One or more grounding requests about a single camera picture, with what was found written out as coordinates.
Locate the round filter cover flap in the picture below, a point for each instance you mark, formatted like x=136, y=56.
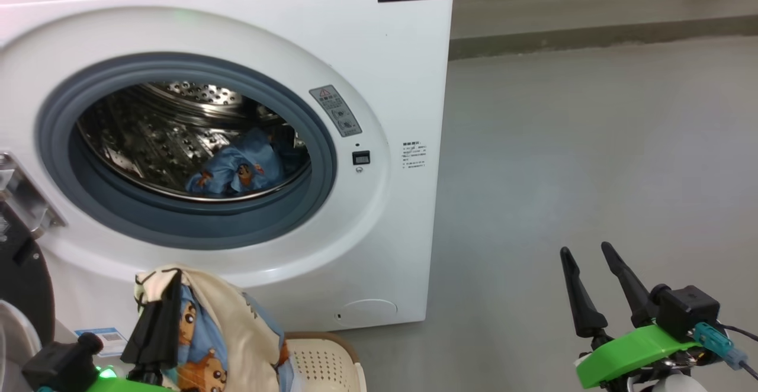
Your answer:
x=367, y=312

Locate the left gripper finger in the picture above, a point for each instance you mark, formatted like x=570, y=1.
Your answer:
x=145, y=339
x=169, y=333

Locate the cream perforated laundry basket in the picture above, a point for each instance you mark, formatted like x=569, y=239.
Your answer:
x=325, y=362

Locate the white front-load washing machine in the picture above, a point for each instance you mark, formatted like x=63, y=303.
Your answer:
x=385, y=232

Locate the grey warning sticker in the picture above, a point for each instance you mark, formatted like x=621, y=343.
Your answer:
x=336, y=111

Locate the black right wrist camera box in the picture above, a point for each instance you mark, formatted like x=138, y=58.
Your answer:
x=687, y=312

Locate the cream printed garment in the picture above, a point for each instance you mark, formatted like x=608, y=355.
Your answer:
x=237, y=321

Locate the black door latch socket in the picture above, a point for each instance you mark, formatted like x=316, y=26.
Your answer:
x=361, y=157

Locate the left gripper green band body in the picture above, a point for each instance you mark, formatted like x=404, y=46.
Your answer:
x=118, y=385

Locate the blue bear print garment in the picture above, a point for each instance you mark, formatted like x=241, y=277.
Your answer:
x=249, y=167

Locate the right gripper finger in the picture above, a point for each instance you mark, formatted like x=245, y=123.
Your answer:
x=636, y=300
x=583, y=309

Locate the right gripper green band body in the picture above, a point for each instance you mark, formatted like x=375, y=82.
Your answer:
x=622, y=353

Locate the metal door hinge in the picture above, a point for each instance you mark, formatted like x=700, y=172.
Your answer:
x=26, y=196

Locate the blue energy label sticker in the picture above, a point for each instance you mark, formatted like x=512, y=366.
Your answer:
x=103, y=340

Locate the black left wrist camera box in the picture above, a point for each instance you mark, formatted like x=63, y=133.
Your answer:
x=59, y=362

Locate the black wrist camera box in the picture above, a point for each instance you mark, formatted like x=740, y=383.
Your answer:
x=59, y=362
x=687, y=312

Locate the printed text notice label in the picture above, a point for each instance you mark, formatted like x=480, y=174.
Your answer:
x=414, y=155

